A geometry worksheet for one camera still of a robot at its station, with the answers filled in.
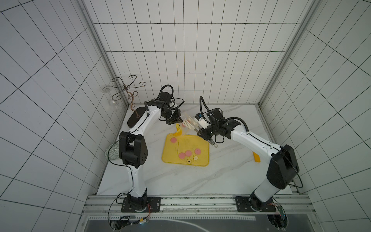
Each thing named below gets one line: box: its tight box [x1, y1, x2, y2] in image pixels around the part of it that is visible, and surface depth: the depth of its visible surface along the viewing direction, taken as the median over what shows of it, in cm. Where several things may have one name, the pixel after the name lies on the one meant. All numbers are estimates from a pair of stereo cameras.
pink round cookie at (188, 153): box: [185, 149, 192, 158], surface depth 95 cm
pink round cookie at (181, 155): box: [178, 152, 186, 160], surface depth 92 cm
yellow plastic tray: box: [161, 133, 210, 167], surface depth 94 cm
